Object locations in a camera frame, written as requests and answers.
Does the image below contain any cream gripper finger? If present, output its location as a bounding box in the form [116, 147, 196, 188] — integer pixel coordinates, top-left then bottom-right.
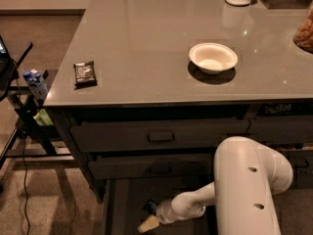
[138, 215, 159, 233]

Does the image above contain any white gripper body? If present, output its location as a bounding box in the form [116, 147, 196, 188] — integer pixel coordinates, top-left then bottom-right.
[156, 200, 175, 224]

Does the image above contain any blue rxbar blueberry bar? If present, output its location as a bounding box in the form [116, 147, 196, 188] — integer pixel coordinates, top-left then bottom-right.
[143, 199, 157, 215]

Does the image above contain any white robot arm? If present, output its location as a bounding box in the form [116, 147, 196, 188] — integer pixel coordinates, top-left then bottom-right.
[138, 136, 293, 235]

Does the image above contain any open bottom drawer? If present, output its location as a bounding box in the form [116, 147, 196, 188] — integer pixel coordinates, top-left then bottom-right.
[102, 176, 218, 235]

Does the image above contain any middle left drawer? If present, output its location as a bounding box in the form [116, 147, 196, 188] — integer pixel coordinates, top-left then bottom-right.
[88, 154, 212, 179]

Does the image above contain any top left drawer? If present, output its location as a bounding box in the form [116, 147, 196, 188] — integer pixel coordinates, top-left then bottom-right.
[70, 118, 248, 153]

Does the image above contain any top right drawer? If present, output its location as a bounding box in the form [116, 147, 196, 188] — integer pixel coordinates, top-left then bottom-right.
[246, 116, 313, 144]

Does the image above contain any dark counter cabinet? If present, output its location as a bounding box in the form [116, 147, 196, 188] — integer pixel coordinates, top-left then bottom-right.
[45, 0, 313, 195]

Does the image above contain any middle right drawer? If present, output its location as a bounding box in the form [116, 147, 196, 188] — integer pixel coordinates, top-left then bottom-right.
[278, 147, 313, 174]

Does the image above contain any dark snack bar on counter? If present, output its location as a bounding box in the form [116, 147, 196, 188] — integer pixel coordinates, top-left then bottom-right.
[73, 61, 97, 87]

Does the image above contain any black side stand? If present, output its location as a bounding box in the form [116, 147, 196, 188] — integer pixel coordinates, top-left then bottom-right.
[0, 40, 70, 167]

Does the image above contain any green packet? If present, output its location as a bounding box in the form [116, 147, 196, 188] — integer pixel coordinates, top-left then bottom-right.
[34, 109, 53, 126]

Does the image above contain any white bowl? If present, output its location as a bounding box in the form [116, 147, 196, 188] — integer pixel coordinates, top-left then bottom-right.
[189, 43, 238, 74]

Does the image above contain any jar of nuts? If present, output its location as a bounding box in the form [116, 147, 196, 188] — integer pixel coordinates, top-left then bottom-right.
[293, 1, 313, 53]

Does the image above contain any black cable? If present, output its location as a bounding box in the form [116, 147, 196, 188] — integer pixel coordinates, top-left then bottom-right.
[13, 59, 32, 235]

